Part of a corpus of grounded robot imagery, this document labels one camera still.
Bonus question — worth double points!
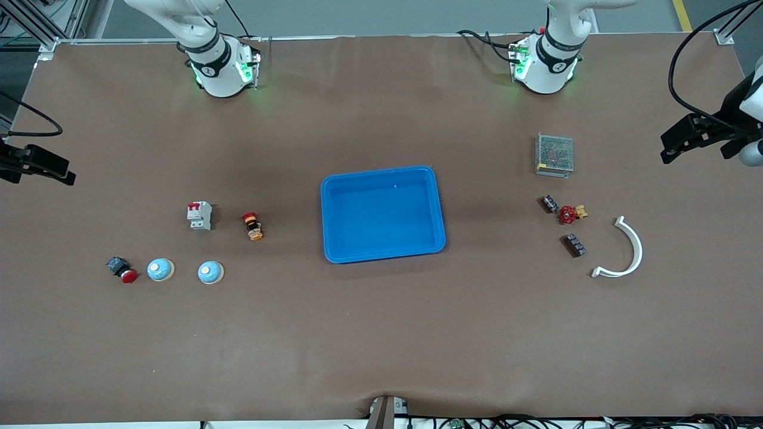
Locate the metal mesh power supply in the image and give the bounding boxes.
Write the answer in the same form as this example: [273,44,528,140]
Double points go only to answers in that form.
[535,133,575,178]

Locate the red mushroom emergency button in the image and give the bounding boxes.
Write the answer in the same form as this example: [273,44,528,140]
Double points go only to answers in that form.
[106,256,139,284]

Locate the thin black base cable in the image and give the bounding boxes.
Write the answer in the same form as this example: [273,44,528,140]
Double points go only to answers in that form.
[223,0,251,40]

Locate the metal camera stand post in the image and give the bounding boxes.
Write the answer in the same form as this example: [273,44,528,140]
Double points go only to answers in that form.
[365,394,411,429]

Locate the aluminium frame corner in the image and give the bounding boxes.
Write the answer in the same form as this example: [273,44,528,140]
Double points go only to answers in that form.
[714,0,753,46]
[0,0,114,62]

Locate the black base cable bundle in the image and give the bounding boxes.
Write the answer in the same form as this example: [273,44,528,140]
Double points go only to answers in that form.
[457,29,520,64]

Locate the light blue call bell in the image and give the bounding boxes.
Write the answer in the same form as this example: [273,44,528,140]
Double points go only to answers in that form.
[197,261,225,285]
[147,258,176,282]

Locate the brown table cover mat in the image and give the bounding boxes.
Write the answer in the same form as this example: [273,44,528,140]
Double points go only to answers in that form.
[0,33,763,425]

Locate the orange red push button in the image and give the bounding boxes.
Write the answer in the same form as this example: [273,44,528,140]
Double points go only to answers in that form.
[241,212,265,242]

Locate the blue plastic tray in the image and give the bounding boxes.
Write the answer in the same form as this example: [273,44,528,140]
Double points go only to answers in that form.
[321,165,447,265]

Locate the white curved plastic bracket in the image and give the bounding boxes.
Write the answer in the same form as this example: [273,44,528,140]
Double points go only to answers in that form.
[591,216,644,279]

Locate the black table edge cables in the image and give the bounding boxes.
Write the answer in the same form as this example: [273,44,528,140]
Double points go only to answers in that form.
[405,413,763,429]

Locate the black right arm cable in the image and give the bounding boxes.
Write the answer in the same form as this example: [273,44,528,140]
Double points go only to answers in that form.
[0,91,64,139]

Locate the white circuit breaker red switch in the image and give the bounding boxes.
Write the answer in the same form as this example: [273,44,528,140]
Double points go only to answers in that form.
[187,201,213,232]

